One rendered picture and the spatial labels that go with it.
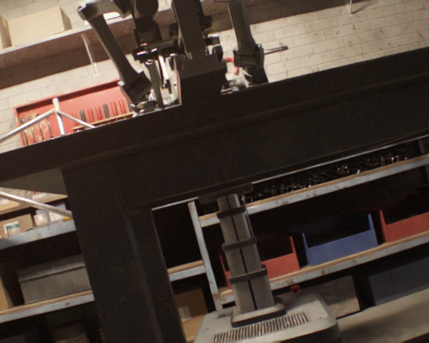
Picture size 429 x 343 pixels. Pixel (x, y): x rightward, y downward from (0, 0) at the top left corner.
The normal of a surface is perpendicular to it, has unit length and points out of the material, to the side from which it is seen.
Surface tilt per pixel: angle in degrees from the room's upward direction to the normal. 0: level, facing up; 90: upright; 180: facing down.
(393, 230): 90
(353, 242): 90
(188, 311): 90
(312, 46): 90
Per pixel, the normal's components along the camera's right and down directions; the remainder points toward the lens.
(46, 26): 0.00, -0.07
